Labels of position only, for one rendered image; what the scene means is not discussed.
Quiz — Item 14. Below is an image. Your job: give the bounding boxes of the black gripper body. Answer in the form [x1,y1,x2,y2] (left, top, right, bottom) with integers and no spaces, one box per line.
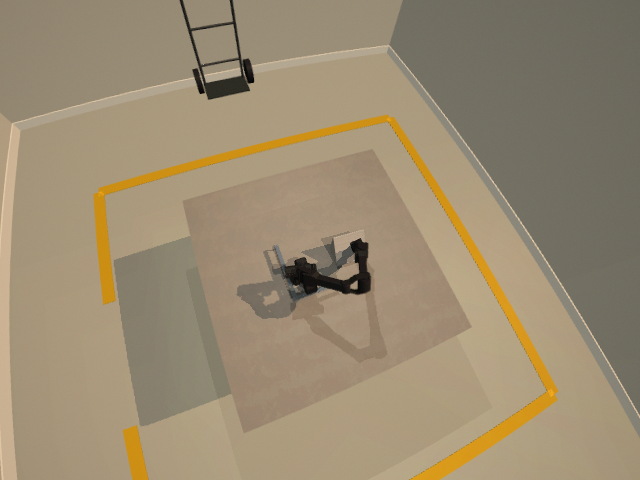
[294,257,318,295]

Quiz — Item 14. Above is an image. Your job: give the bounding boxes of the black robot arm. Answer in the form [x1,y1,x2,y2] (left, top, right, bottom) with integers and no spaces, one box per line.
[284,238,371,295]

